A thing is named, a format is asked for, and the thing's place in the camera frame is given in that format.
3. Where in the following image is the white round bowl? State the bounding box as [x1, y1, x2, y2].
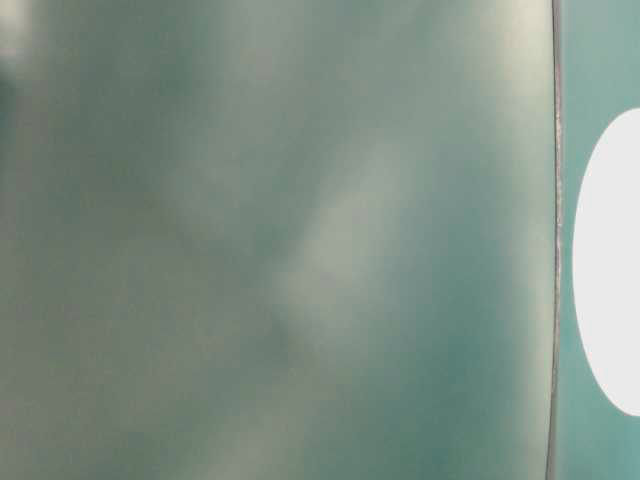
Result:
[572, 109, 639, 416]

